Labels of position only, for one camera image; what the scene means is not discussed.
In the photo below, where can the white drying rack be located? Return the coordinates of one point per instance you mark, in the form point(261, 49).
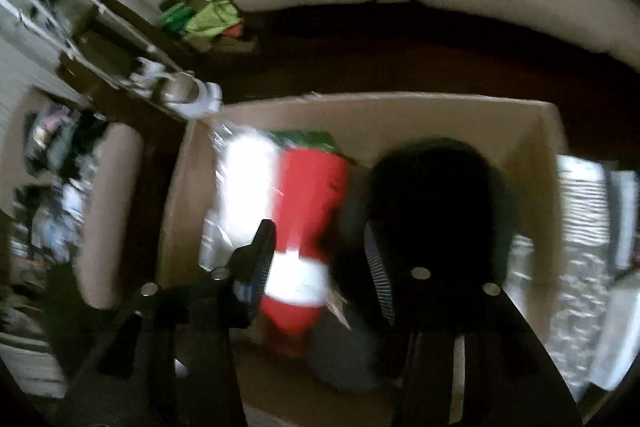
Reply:
point(88, 31)

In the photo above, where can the grey patterned table mat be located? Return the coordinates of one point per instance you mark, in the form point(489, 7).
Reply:
point(591, 331)

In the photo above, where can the clear green-edged plastic bag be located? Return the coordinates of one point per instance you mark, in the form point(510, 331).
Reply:
point(237, 145)

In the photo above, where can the white garment steamer base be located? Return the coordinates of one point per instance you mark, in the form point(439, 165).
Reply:
point(180, 92)

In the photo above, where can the red white bottle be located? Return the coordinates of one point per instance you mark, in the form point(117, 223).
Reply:
point(312, 187)

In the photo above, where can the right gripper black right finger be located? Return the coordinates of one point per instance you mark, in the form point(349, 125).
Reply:
point(381, 282)

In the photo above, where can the green shopping bag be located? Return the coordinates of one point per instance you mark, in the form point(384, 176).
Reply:
point(217, 17)

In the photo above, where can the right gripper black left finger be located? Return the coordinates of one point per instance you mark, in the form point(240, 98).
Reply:
point(249, 268)

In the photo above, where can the black NY baseball cap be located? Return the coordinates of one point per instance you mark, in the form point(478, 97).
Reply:
point(442, 219)

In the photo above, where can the white item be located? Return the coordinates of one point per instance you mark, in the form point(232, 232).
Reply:
point(242, 199)

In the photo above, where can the brown cardboard box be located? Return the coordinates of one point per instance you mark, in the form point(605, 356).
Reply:
point(502, 375)

